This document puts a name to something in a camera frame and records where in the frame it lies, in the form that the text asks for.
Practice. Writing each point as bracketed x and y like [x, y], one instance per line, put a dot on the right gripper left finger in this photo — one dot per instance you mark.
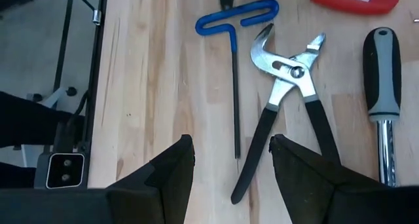
[163, 184]

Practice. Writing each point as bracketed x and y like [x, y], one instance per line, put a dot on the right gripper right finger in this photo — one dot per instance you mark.
[311, 184]

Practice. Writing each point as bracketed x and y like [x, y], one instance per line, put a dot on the chrome ratchet wrench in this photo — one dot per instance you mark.
[382, 73]

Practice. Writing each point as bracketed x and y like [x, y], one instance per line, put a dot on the black camera box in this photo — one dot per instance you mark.
[65, 170]

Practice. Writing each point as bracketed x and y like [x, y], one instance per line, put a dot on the black metal table frame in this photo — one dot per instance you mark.
[94, 86]

